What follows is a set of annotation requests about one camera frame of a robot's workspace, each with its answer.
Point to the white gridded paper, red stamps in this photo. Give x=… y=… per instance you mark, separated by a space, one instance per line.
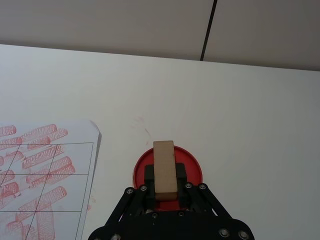
x=50 y=175

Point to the wooden stamp block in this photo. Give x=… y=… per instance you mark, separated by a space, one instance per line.
x=163 y=170

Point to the round red ink pad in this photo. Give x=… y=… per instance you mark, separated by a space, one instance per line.
x=191 y=170

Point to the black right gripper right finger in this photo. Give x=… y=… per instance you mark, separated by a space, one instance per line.
x=180 y=175

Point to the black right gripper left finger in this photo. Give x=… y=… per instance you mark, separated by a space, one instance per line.
x=149 y=180

